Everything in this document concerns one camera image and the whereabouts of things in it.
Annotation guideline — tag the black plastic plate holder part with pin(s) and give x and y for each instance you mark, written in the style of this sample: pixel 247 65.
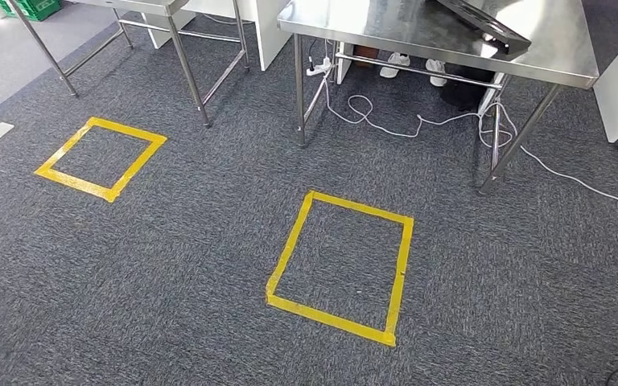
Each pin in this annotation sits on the black plastic plate holder part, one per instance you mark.
pixel 495 29

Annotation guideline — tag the white power strip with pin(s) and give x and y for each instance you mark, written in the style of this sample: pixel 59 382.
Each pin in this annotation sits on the white power strip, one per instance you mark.
pixel 319 68

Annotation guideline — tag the yellow floor tape square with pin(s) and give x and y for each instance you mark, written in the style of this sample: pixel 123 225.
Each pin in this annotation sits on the yellow floor tape square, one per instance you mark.
pixel 128 133
pixel 341 321

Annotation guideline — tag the white desk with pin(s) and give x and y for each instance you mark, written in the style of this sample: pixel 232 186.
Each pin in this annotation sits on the white desk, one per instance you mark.
pixel 343 64

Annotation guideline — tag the small brown box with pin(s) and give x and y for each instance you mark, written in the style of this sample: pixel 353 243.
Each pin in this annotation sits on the small brown box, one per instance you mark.
pixel 365 55

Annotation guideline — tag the person's white shoe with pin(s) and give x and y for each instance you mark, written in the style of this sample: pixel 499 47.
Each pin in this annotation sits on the person's white shoe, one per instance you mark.
pixel 437 72
pixel 394 64

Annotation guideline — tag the black bag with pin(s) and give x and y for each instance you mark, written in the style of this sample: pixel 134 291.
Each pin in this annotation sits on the black bag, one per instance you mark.
pixel 463 88

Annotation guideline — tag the green plastic crate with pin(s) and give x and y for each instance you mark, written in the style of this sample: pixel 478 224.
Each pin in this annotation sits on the green plastic crate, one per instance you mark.
pixel 34 8

